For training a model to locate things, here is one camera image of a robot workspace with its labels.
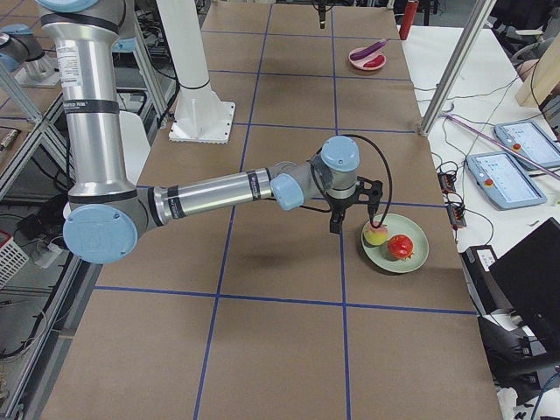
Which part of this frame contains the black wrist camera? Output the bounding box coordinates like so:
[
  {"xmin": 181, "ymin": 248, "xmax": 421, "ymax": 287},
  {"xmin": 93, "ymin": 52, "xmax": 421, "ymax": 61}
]
[{"xmin": 329, "ymin": 210, "xmax": 346, "ymax": 235}]

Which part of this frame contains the red chili pepper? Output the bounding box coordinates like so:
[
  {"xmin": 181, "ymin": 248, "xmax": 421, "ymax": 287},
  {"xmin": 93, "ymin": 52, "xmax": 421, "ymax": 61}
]
[{"xmin": 362, "ymin": 55, "xmax": 387, "ymax": 71}]

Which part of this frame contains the far teach pendant tablet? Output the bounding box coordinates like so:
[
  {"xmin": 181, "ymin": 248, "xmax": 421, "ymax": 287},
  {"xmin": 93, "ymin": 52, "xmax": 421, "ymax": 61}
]
[{"xmin": 493, "ymin": 120, "xmax": 559, "ymax": 169}]

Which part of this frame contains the aluminium frame post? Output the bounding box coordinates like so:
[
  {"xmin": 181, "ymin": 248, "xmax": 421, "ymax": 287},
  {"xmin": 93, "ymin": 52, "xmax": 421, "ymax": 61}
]
[{"xmin": 418, "ymin": 0, "xmax": 496, "ymax": 137}]

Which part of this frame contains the white plastic basket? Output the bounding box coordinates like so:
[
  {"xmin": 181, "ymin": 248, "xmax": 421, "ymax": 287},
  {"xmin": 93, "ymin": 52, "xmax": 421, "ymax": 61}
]
[{"xmin": 0, "ymin": 230, "xmax": 29, "ymax": 288}]

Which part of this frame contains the teach pendant tablet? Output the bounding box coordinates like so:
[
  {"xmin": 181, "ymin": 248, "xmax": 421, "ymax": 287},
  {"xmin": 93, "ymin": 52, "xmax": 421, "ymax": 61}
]
[
  {"xmin": 493, "ymin": 120, "xmax": 559, "ymax": 169},
  {"xmin": 465, "ymin": 151, "xmax": 547, "ymax": 210}
]

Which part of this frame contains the long reacher grabber stick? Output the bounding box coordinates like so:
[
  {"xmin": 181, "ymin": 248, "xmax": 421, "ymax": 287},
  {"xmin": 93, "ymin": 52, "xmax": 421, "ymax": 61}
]
[{"xmin": 442, "ymin": 114, "xmax": 560, "ymax": 181}]

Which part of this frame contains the red pomegranate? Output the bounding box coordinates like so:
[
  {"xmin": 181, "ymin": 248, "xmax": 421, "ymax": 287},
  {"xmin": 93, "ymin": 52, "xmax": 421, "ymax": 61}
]
[{"xmin": 387, "ymin": 234, "xmax": 414, "ymax": 260}]

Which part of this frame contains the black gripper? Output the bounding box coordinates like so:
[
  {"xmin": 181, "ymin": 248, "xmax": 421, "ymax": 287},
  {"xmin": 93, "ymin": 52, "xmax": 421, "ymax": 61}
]
[
  {"xmin": 350, "ymin": 176, "xmax": 383, "ymax": 228},
  {"xmin": 312, "ymin": 0, "xmax": 333, "ymax": 29}
]

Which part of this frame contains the light green plate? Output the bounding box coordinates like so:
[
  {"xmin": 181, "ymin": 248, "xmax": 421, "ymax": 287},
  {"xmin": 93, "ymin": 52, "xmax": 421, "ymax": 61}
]
[{"xmin": 361, "ymin": 213, "xmax": 430, "ymax": 274}]

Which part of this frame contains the purple eggplant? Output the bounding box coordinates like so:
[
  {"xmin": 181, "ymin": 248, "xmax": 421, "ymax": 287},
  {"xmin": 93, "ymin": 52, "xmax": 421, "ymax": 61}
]
[{"xmin": 349, "ymin": 39, "xmax": 387, "ymax": 60}]

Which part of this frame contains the yellow pink peach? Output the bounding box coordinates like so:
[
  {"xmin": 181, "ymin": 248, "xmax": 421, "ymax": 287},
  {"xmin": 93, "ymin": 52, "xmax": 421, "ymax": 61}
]
[{"xmin": 362, "ymin": 222, "xmax": 389, "ymax": 246}]

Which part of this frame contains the black laptop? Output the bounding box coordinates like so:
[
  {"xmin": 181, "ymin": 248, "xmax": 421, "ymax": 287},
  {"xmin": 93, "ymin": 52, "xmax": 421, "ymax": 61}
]
[{"xmin": 490, "ymin": 217, "xmax": 559, "ymax": 351}]

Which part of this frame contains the near teach pendant tablet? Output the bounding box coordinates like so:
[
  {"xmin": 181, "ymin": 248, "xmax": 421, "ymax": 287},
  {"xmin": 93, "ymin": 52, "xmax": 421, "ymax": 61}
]
[{"xmin": 465, "ymin": 151, "xmax": 547, "ymax": 210}]

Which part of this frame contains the pink plate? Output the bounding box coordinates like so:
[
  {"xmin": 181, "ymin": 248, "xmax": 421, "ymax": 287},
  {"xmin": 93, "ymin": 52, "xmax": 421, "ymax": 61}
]
[{"xmin": 348, "ymin": 48, "xmax": 387, "ymax": 72}]

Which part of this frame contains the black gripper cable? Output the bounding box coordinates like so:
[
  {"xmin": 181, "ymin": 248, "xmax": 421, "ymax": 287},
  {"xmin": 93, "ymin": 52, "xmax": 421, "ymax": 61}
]
[{"xmin": 301, "ymin": 133, "xmax": 394, "ymax": 229}]

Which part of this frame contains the white pedestal column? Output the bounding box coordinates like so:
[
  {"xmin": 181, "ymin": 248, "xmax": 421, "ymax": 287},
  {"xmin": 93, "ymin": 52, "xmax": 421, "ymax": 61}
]
[{"xmin": 157, "ymin": 0, "xmax": 235, "ymax": 144}]

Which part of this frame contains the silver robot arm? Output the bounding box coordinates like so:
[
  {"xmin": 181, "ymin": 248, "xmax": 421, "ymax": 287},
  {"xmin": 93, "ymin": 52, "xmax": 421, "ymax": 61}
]
[{"xmin": 38, "ymin": 1, "xmax": 383, "ymax": 264}]

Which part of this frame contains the red bottle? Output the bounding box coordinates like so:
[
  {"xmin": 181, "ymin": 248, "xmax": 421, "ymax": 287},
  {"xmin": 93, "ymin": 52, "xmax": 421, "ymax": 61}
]
[{"xmin": 399, "ymin": 0, "xmax": 419, "ymax": 40}]

